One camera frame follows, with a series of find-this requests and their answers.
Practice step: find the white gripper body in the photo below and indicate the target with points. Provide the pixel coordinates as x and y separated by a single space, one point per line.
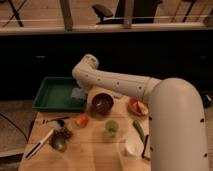
85 86

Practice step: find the blue sponge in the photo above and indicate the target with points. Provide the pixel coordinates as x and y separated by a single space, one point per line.
78 94

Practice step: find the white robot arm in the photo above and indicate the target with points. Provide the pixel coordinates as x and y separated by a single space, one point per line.
177 128

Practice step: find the green plastic tray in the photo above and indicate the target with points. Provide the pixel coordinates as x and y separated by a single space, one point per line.
55 95

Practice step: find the dark red bowl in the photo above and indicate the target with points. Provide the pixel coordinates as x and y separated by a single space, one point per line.
102 103

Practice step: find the small blue cloth piece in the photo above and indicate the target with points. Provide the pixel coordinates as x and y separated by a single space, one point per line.
118 96

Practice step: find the red apple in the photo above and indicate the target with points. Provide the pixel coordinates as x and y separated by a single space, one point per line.
81 120

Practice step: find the green cup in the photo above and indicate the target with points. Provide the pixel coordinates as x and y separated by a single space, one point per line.
111 128

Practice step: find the orange bowl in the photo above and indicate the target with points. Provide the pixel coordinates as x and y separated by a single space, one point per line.
133 107

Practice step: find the black fork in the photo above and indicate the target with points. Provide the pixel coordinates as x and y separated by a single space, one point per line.
55 119

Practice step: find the metal cup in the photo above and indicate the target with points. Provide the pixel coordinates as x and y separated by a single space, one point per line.
58 143

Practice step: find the banana piece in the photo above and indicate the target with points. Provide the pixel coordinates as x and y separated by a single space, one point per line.
143 108

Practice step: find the green cucumber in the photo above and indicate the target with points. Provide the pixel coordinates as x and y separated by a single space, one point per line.
139 129

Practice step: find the white cup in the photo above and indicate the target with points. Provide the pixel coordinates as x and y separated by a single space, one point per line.
133 146

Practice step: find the black office chair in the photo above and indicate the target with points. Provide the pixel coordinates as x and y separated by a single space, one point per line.
141 11

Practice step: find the wooden brush block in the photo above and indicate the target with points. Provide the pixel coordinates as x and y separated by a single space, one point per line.
143 155

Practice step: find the black floor device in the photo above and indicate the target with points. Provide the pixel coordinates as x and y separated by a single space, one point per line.
207 100

